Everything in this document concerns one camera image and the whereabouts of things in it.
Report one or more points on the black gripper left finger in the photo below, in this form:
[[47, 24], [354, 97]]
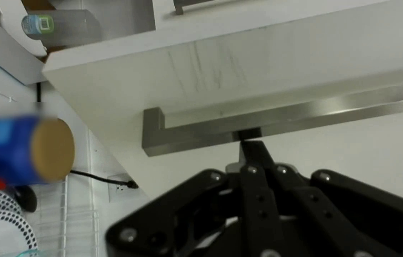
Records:
[[187, 204]]

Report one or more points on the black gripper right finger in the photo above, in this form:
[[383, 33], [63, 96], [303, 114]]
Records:
[[353, 208]]

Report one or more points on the white hinged cabinet door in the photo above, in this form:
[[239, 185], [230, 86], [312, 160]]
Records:
[[259, 61]]

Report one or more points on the blue canister tan lid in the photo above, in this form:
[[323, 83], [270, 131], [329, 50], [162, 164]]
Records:
[[10, 151]]

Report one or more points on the clear plastic water bottle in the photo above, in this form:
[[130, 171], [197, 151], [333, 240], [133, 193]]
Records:
[[67, 28]]

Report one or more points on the white wall outlet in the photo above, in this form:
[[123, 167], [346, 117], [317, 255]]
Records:
[[116, 187]]

